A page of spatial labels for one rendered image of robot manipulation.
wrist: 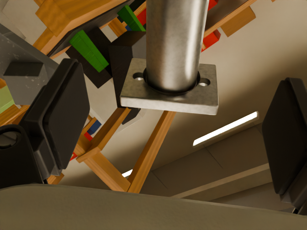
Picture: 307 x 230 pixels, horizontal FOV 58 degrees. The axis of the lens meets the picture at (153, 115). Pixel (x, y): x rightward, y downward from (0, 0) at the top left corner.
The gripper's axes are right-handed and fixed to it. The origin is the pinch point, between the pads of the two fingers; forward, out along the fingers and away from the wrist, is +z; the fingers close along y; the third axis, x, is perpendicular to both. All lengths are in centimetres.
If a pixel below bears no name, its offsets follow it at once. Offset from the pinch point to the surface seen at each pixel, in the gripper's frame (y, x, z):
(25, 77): -12.9, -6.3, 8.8
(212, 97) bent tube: 2.0, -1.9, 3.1
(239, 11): 100, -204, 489
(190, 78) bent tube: 0.7, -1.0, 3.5
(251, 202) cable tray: 92, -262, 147
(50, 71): -11.7, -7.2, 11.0
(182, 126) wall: 30, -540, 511
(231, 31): 95, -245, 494
